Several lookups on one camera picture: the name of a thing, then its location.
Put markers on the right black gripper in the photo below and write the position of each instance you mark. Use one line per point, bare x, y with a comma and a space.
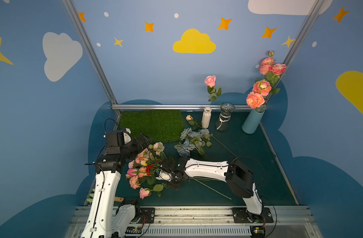
171, 172

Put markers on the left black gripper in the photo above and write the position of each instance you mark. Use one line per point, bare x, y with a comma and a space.
143, 142

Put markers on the blue grey fabric flowers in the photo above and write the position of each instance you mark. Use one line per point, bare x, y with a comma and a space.
193, 141

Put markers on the peach rosebud stem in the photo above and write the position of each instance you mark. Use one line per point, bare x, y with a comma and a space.
196, 126

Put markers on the single pink rose stem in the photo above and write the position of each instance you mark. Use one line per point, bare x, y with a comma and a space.
214, 91

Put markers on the two-bloom coral rose stem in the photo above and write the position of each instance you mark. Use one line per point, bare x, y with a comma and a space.
256, 98

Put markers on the coral pink rose stem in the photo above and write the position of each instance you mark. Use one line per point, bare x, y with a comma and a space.
278, 69

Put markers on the pink rose spray stem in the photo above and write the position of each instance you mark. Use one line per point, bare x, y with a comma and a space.
266, 68

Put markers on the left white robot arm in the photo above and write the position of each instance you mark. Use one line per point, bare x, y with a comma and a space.
120, 148

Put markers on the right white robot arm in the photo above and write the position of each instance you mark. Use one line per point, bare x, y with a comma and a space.
238, 177

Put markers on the white ribbed ceramic vase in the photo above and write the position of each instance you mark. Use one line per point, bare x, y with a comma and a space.
206, 117

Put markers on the clear glass vase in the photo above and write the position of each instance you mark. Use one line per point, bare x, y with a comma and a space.
223, 121

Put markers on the teal cylinder vase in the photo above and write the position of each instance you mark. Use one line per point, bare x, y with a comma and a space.
252, 121

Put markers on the pink flower bouquet pile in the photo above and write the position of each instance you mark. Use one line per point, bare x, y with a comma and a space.
136, 173

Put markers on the red flower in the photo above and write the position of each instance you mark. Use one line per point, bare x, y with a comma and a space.
149, 169

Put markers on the green artificial grass mat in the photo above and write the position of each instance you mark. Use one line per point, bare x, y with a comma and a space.
162, 125

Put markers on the green toy garden fork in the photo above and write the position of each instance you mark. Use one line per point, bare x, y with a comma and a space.
91, 196

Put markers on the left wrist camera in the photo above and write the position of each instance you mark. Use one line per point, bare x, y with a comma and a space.
127, 136

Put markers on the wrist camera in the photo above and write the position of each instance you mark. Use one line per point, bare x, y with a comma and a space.
127, 136
162, 175

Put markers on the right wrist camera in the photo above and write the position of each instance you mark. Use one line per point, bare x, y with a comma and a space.
162, 175

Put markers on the horizontal aluminium frame bar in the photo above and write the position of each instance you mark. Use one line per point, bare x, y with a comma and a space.
163, 107

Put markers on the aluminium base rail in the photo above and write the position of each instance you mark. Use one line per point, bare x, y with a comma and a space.
218, 222

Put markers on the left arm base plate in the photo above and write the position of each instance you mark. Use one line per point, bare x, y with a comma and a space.
144, 215

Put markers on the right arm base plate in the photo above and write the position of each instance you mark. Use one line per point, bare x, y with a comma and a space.
242, 215

